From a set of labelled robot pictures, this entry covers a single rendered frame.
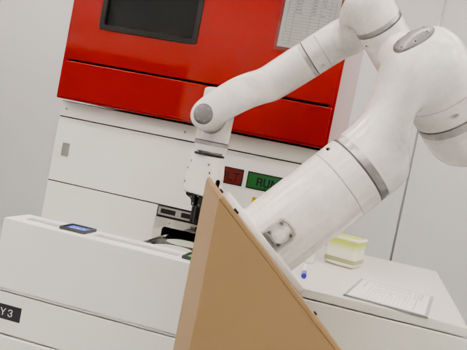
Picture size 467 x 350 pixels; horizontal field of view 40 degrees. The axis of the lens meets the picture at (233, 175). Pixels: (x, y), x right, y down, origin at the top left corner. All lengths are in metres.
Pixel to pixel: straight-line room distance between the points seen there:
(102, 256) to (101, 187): 0.70
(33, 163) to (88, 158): 1.82
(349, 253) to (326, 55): 0.45
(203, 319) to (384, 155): 0.36
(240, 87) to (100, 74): 0.57
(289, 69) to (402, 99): 0.59
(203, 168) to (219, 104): 0.18
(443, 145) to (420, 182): 2.23
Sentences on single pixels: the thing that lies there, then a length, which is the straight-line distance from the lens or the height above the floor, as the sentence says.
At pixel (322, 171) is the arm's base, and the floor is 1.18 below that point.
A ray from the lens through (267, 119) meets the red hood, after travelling 1.75.
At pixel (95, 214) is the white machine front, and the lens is 1.96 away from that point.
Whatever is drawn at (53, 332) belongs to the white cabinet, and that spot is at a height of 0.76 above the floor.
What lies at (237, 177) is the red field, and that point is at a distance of 1.81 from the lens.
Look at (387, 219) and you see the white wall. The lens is 3.26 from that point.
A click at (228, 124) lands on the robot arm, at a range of 1.54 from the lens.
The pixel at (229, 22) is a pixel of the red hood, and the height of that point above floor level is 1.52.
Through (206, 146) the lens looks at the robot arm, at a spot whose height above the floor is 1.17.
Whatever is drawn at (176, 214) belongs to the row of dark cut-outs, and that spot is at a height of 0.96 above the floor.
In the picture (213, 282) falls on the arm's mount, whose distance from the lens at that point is 0.77.
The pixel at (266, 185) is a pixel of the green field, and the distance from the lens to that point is 1.79.
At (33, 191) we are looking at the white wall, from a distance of 3.77.
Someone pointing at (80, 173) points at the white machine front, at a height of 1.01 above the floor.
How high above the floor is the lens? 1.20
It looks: 3 degrees down
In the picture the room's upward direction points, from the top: 11 degrees clockwise
